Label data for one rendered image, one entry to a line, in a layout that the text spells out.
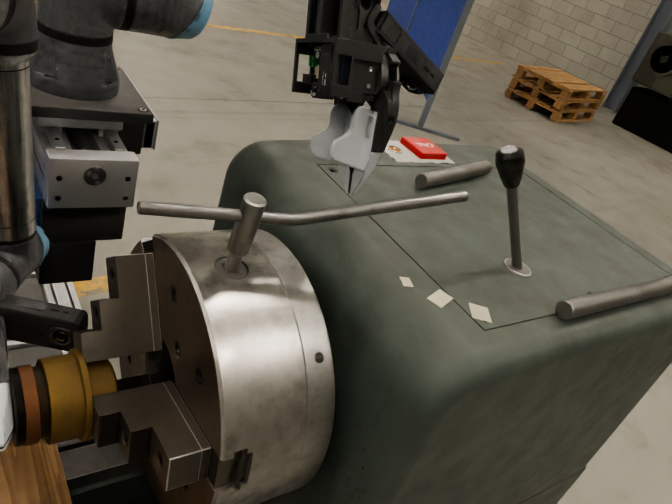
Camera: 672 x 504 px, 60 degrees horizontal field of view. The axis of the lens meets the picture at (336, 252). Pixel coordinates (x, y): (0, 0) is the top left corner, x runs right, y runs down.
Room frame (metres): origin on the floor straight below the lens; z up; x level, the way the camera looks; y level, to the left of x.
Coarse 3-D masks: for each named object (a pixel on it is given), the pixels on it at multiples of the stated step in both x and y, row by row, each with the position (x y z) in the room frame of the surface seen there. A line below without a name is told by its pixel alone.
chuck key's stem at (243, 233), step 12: (252, 192) 0.47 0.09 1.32; (252, 204) 0.45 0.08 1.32; (264, 204) 0.46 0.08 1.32; (252, 216) 0.45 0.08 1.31; (240, 228) 0.45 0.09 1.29; (252, 228) 0.46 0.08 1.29; (240, 240) 0.46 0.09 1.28; (252, 240) 0.46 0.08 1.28; (240, 252) 0.46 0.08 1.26; (228, 264) 0.46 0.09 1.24; (240, 264) 0.47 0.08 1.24
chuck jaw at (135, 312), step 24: (120, 264) 0.47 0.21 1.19; (144, 264) 0.49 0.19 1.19; (120, 288) 0.46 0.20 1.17; (144, 288) 0.47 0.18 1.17; (96, 312) 0.45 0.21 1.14; (120, 312) 0.45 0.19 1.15; (144, 312) 0.46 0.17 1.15; (96, 336) 0.42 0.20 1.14; (120, 336) 0.43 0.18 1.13; (144, 336) 0.45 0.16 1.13; (96, 360) 0.41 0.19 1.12
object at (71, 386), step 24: (48, 360) 0.38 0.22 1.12; (72, 360) 0.39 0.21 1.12; (24, 384) 0.35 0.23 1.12; (48, 384) 0.36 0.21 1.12; (72, 384) 0.37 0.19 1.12; (96, 384) 0.39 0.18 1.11; (24, 408) 0.34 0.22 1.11; (48, 408) 0.35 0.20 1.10; (72, 408) 0.36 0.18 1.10; (24, 432) 0.33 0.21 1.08; (48, 432) 0.34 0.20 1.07; (72, 432) 0.35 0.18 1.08
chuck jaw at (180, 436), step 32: (160, 384) 0.42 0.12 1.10; (96, 416) 0.36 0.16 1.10; (128, 416) 0.36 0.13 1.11; (160, 416) 0.37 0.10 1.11; (192, 416) 0.38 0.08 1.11; (128, 448) 0.34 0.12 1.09; (160, 448) 0.34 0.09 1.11; (192, 448) 0.34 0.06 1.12; (160, 480) 0.33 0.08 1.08; (192, 480) 0.34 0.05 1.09; (224, 480) 0.35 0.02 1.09
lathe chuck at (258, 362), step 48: (144, 240) 0.53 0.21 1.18; (192, 240) 0.50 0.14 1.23; (192, 288) 0.43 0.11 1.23; (240, 288) 0.45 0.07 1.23; (192, 336) 0.41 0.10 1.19; (240, 336) 0.41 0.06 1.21; (288, 336) 0.43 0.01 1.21; (192, 384) 0.40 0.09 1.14; (240, 384) 0.38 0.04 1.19; (288, 384) 0.41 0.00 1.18; (240, 432) 0.36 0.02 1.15; (288, 432) 0.39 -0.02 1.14; (240, 480) 0.36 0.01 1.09; (288, 480) 0.39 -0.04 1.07
